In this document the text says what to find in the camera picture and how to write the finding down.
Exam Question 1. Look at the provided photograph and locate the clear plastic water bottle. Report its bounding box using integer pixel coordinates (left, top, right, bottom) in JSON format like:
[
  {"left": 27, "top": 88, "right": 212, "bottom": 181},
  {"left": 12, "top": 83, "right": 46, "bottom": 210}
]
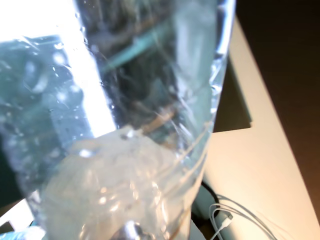
[{"left": 0, "top": 0, "right": 238, "bottom": 240}]

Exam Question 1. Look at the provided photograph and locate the silver flat device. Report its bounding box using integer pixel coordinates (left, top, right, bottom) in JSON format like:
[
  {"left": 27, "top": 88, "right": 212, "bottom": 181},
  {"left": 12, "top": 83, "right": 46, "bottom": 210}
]
[{"left": 191, "top": 184, "right": 253, "bottom": 240}]

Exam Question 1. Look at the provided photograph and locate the white charging cable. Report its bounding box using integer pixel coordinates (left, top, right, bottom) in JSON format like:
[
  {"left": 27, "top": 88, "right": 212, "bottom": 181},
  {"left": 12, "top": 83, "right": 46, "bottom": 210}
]
[{"left": 209, "top": 202, "right": 235, "bottom": 240}]

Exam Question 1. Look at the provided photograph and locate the thin white cable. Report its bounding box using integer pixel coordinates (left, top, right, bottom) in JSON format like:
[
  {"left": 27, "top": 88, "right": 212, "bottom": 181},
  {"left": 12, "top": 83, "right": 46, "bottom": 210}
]
[{"left": 217, "top": 196, "right": 278, "bottom": 240}]

